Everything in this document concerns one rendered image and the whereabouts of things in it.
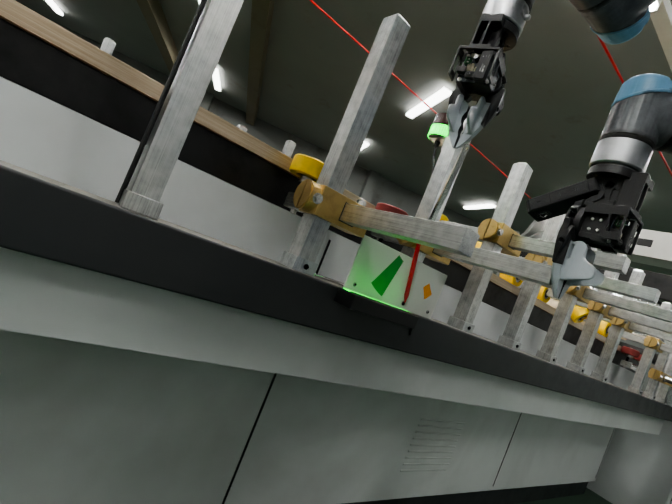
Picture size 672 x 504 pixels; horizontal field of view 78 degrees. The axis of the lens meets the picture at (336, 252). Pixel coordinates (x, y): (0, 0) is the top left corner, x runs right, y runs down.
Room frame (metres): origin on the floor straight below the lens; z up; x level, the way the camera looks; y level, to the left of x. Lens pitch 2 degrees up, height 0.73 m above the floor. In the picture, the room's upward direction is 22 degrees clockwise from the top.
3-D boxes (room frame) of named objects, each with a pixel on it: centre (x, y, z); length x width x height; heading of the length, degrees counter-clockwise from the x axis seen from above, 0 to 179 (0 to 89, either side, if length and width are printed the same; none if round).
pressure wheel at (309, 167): (0.83, 0.11, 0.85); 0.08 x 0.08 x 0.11
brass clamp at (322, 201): (0.70, 0.03, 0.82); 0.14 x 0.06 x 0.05; 128
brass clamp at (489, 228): (1.01, -0.36, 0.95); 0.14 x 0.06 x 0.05; 128
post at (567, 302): (1.30, -0.74, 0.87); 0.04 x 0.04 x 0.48; 38
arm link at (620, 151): (0.64, -0.36, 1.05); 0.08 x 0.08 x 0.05
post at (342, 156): (0.69, 0.05, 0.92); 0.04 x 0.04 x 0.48; 38
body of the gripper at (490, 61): (0.70, -0.11, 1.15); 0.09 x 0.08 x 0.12; 148
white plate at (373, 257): (0.80, -0.14, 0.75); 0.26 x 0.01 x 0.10; 128
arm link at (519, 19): (0.70, -0.12, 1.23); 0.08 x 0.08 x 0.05
